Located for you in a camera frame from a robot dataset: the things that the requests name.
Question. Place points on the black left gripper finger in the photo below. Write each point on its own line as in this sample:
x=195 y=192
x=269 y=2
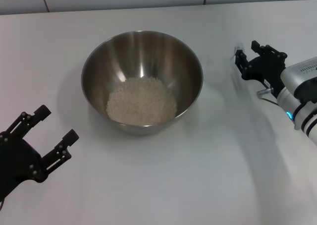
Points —
x=43 y=112
x=71 y=137

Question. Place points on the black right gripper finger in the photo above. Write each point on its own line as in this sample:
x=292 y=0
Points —
x=256 y=46
x=241 y=61

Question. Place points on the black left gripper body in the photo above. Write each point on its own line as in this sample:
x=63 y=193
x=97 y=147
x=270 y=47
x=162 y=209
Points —
x=17 y=160

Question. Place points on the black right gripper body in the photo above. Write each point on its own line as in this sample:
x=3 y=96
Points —
x=267 y=69

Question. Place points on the white uncooked rice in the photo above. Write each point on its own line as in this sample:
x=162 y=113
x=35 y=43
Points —
x=141 y=103

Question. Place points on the stainless steel mixing bowl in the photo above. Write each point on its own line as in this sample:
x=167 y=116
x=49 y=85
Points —
x=138 y=56

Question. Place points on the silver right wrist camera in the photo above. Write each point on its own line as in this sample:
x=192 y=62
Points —
x=297 y=73

